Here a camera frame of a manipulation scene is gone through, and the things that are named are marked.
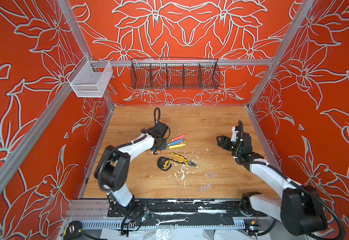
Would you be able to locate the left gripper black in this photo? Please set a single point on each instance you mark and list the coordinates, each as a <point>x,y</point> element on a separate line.
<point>163,146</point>

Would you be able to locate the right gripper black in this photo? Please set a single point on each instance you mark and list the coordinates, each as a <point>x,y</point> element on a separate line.
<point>224,138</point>

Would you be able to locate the yellow marker pen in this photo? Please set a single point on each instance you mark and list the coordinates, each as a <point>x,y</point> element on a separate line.
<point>177,146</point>

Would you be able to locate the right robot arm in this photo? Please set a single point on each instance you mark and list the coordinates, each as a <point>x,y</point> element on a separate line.
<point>299,208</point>

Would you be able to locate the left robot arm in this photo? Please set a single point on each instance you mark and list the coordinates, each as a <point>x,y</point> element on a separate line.
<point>113,168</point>

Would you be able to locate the blue marker pen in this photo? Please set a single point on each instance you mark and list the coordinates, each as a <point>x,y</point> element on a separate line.
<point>176,142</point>

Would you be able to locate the pink marker pen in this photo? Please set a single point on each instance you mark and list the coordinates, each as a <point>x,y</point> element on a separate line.
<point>179,137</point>

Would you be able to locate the yellow black tape measure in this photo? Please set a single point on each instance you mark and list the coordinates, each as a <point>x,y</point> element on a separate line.
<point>164,164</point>

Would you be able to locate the yellow black pliers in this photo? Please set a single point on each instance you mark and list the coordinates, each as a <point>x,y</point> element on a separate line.
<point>182,160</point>

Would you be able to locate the silver wrench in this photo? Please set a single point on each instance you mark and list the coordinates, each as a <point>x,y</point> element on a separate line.
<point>161,222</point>

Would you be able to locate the small circuit board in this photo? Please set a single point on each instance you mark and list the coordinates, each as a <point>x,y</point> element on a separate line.
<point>252,229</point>

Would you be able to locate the white mesh basket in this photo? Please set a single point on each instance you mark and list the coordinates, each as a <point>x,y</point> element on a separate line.
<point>90,79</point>

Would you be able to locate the tape measure on base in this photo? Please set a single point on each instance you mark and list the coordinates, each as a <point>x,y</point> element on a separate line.
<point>73,230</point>

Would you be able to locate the black wire basket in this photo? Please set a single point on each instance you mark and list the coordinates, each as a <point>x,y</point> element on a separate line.
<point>174,74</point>

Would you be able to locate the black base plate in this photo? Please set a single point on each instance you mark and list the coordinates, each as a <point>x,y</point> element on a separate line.
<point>229,207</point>

